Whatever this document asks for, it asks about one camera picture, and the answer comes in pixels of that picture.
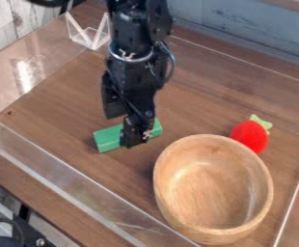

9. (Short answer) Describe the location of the green rectangular block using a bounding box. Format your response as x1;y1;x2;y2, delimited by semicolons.
93;118;164;153

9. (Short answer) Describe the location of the clear acrylic corner bracket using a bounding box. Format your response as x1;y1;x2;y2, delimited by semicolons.
64;13;110;50

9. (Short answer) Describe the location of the black cable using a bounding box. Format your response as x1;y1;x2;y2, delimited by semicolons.
0;218;26;247

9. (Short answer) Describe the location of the brown wooden bowl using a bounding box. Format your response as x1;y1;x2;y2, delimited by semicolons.
153;134;273;245

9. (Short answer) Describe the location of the clear acrylic front wall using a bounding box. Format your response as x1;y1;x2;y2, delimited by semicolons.
0;123;200;247

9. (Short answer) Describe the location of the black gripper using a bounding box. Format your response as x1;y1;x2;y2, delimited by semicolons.
100;54;168;149

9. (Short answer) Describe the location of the black metal clamp stand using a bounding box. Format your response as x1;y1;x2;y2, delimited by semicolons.
0;206;56;247

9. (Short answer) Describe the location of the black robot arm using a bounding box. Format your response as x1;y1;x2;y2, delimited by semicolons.
101;0;175;148

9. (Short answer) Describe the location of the red plush strawberry toy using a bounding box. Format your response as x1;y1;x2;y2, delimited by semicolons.
229;114;273;154

